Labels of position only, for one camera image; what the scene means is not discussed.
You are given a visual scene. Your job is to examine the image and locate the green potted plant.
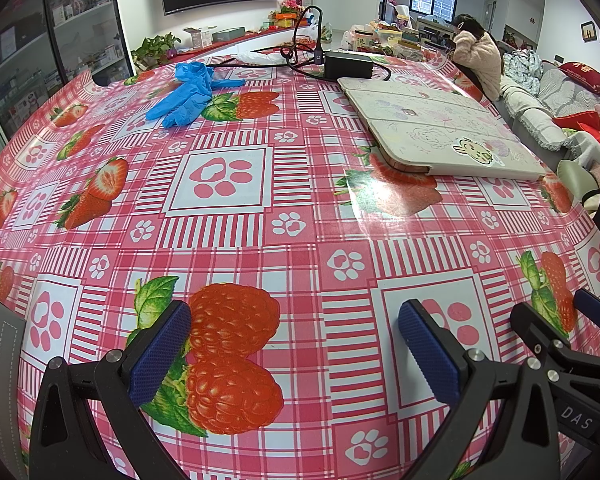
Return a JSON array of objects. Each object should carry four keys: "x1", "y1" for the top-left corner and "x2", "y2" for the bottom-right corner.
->
[{"x1": 131, "y1": 33, "x2": 182, "y2": 68}]

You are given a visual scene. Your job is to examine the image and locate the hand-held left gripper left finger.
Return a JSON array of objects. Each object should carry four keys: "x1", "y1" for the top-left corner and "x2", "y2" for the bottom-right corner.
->
[{"x1": 28, "y1": 300, "x2": 193, "y2": 480}]

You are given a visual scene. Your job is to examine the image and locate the white open carton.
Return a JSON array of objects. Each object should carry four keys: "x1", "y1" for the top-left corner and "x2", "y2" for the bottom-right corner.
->
[{"x1": 182, "y1": 26, "x2": 214, "y2": 49}]

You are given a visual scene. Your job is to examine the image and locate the grey sofa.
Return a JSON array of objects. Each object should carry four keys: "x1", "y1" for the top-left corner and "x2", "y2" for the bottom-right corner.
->
[{"x1": 495, "y1": 60, "x2": 600, "y2": 181}]

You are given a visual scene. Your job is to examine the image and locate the pink strawberry print tablecloth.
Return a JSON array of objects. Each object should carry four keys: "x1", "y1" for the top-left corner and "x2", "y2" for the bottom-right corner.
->
[{"x1": 0, "y1": 52, "x2": 600, "y2": 480}]

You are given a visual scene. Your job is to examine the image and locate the black power adapter with cables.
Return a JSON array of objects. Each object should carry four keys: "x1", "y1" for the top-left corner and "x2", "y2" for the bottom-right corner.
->
[{"x1": 252, "y1": 6, "x2": 393, "y2": 81}]

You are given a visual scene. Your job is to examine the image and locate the red cloth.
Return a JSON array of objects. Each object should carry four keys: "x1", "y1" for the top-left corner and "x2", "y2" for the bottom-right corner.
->
[{"x1": 552, "y1": 109, "x2": 600, "y2": 147}]

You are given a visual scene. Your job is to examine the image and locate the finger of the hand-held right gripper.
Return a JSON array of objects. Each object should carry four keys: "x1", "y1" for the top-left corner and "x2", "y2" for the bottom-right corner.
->
[
  {"x1": 510, "y1": 303, "x2": 574, "y2": 361},
  {"x1": 575, "y1": 288, "x2": 600, "y2": 334}
]

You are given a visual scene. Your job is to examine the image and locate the blue white blanket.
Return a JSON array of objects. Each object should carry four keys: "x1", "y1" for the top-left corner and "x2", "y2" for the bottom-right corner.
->
[{"x1": 502, "y1": 49, "x2": 543, "y2": 93}]

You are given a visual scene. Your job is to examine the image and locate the blue rubber glove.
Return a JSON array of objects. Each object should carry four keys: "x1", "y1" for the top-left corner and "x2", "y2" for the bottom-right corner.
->
[
  {"x1": 174, "y1": 62, "x2": 246, "y2": 93},
  {"x1": 145, "y1": 80, "x2": 213, "y2": 128}
]

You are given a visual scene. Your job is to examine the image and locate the grey green chair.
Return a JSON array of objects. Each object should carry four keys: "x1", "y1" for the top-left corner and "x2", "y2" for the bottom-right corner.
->
[{"x1": 555, "y1": 160, "x2": 600, "y2": 211}]

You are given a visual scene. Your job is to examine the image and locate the red pillow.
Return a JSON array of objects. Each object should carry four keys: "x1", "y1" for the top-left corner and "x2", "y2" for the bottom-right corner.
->
[{"x1": 557, "y1": 61, "x2": 600, "y2": 102}]

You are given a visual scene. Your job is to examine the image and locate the grey storage box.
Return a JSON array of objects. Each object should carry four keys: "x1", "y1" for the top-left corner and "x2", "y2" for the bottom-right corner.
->
[{"x1": 0, "y1": 299, "x2": 27, "y2": 461}]

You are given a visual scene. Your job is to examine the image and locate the glass display cabinet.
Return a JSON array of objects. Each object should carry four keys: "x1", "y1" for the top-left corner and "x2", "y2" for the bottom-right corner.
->
[{"x1": 0, "y1": 0, "x2": 133, "y2": 146}]

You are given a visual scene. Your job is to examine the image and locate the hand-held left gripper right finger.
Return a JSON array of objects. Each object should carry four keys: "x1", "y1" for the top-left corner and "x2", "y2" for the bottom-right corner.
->
[{"x1": 398, "y1": 299, "x2": 563, "y2": 480}]

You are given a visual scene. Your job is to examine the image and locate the white plastic bag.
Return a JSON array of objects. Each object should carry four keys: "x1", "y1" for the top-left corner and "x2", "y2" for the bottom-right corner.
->
[{"x1": 234, "y1": 50, "x2": 292, "y2": 67}]

